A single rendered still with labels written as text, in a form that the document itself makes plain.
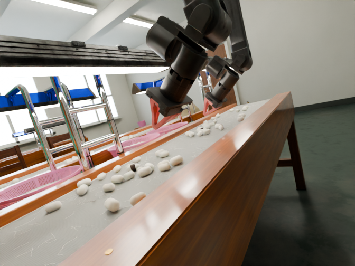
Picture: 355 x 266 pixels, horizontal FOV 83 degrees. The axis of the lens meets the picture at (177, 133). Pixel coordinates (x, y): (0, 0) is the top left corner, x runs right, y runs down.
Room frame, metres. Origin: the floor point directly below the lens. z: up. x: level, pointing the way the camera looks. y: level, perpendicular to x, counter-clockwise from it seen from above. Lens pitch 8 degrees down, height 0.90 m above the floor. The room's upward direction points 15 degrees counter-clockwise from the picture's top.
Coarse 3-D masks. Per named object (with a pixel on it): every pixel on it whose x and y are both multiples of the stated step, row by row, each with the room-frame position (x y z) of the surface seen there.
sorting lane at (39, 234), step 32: (224, 128) 0.85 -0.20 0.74; (160, 160) 0.60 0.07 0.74; (96, 192) 0.47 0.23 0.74; (128, 192) 0.41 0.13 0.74; (32, 224) 0.38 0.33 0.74; (64, 224) 0.34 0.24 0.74; (96, 224) 0.31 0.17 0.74; (0, 256) 0.29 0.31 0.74; (32, 256) 0.26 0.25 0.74; (64, 256) 0.24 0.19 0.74
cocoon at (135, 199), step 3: (141, 192) 0.35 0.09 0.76; (135, 195) 0.34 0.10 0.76; (138, 195) 0.34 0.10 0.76; (141, 195) 0.34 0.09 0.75; (144, 195) 0.34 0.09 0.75; (132, 198) 0.33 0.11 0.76; (135, 198) 0.33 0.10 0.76; (138, 198) 0.34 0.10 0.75; (141, 198) 0.34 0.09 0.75; (132, 201) 0.33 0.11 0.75; (135, 201) 0.33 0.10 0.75; (138, 201) 0.33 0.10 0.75; (132, 204) 0.33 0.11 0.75; (135, 204) 0.33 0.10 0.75
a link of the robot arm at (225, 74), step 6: (228, 66) 0.75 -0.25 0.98; (222, 72) 0.76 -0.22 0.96; (228, 72) 0.73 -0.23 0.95; (234, 72) 0.74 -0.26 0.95; (222, 78) 0.75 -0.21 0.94; (228, 78) 0.73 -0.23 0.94; (234, 78) 0.73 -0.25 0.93; (222, 84) 0.75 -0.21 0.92; (228, 84) 0.74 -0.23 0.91; (234, 84) 0.75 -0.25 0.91
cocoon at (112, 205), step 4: (108, 200) 0.35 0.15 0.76; (112, 200) 0.34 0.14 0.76; (116, 200) 0.34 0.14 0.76; (104, 204) 0.35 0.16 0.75; (108, 204) 0.33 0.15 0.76; (112, 204) 0.33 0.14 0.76; (116, 204) 0.33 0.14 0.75; (108, 208) 0.33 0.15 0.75; (112, 208) 0.33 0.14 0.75; (116, 208) 0.33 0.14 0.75
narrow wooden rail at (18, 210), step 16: (192, 128) 1.09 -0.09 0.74; (144, 144) 0.84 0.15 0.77; (160, 144) 0.85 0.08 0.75; (112, 160) 0.67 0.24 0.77; (128, 160) 0.70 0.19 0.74; (80, 176) 0.57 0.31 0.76; (96, 176) 0.59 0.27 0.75; (48, 192) 0.49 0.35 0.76; (64, 192) 0.51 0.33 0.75; (16, 208) 0.43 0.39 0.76; (32, 208) 0.45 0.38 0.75; (0, 224) 0.40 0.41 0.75
